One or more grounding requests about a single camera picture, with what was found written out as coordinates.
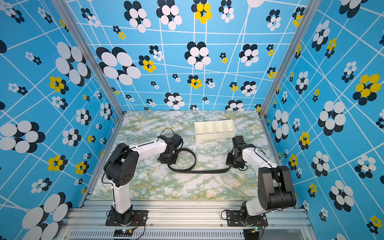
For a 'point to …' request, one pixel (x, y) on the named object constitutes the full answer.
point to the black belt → (192, 170)
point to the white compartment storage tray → (214, 129)
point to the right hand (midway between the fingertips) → (232, 163)
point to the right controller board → (251, 234)
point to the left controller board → (123, 232)
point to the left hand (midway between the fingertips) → (172, 161)
